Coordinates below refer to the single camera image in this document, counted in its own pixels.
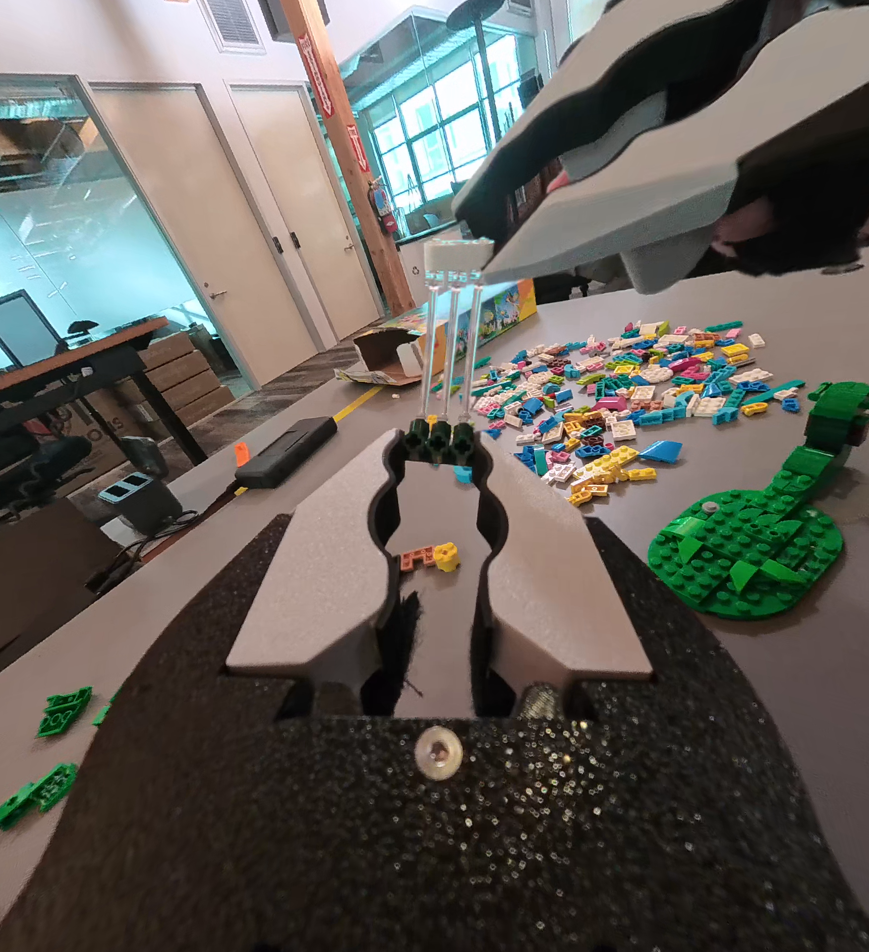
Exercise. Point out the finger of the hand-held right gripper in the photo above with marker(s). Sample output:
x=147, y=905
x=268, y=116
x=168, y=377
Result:
x=665, y=193
x=538, y=111

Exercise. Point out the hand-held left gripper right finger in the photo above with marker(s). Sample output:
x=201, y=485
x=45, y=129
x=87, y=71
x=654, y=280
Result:
x=561, y=595

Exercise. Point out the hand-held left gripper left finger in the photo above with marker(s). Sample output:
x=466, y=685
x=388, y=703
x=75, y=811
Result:
x=315, y=587

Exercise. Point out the white three-stud plate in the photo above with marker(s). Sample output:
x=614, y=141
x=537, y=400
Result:
x=453, y=256

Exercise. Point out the green brick with clear stems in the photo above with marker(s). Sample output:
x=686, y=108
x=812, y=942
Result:
x=434, y=439

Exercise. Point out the clear antenna stem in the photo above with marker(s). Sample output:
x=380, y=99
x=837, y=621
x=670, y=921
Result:
x=468, y=349

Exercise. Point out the grey desk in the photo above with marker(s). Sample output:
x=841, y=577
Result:
x=776, y=669

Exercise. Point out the wooden office desk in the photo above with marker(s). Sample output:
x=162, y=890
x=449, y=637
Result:
x=70, y=357

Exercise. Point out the person's right hand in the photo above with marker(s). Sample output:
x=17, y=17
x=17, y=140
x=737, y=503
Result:
x=750, y=219

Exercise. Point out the black pole stand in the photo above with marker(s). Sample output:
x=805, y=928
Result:
x=486, y=44

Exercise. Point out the salmon brick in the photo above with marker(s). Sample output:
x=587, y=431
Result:
x=416, y=559

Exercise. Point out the yellow round brick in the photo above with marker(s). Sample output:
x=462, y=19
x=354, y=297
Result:
x=447, y=558

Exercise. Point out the black power adapter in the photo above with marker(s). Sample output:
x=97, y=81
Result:
x=285, y=454

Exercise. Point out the orange brick separator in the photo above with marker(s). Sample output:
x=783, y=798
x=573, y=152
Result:
x=241, y=455

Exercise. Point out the red fire extinguisher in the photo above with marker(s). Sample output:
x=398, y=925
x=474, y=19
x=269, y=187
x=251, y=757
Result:
x=382, y=208

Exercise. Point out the yellow tape strip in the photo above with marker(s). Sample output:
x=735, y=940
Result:
x=356, y=403

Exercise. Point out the green brick lily pad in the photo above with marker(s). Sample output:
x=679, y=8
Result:
x=746, y=550

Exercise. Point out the black charging dock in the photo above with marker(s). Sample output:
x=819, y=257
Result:
x=140, y=502

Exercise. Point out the pile of colourful toy bricks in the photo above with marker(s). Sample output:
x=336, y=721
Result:
x=627, y=394

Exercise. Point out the colourful toy set box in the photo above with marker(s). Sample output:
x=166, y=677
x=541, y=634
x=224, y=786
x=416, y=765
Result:
x=494, y=312

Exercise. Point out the white door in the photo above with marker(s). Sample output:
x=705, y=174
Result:
x=308, y=208
x=204, y=223

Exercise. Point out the stack of cardboard boxes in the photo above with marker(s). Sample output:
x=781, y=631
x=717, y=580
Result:
x=189, y=372

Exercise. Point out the printed cardboard box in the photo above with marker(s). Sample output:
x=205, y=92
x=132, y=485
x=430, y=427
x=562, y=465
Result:
x=107, y=431

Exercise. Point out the black office chair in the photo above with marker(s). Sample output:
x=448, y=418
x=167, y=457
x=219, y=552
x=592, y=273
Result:
x=10, y=476

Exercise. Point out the cluster of green bricks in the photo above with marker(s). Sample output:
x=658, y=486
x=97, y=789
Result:
x=47, y=788

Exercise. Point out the grey-screen monitor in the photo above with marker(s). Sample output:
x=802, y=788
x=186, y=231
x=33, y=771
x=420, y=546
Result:
x=18, y=331

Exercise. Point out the red wall sign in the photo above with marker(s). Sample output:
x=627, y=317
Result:
x=358, y=149
x=317, y=74

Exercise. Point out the wooden post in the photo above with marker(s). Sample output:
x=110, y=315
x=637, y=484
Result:
x=360, y=186

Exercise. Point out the black wall speaker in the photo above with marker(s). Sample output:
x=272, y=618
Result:
x=274, y=18

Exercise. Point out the wall vent grille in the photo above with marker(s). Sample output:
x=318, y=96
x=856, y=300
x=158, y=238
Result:
x=232, y=22

